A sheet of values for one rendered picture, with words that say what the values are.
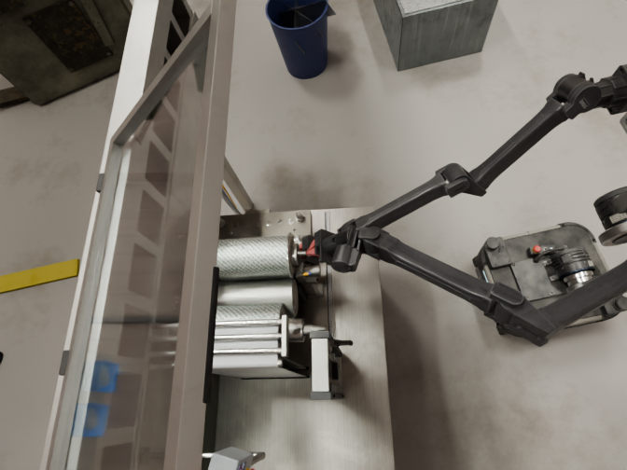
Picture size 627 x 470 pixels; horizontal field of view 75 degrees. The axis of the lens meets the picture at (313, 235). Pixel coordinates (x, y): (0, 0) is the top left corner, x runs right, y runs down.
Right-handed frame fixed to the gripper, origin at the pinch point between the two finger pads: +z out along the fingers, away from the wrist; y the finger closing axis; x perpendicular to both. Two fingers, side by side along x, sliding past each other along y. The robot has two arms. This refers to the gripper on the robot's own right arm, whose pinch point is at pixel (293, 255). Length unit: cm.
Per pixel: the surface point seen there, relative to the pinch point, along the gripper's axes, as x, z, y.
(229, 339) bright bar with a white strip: 38, -11, -35
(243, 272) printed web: 23.8, 0.4, -11.9
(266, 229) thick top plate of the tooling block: 2.3, 12.0, 12.5
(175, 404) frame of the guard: 80, -50, -49
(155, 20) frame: 66, -2, 55
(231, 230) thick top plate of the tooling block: 9.3, 24.0, 13.0
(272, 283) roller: 15.4, -4.2, -14.6
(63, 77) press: 22, 218, 189
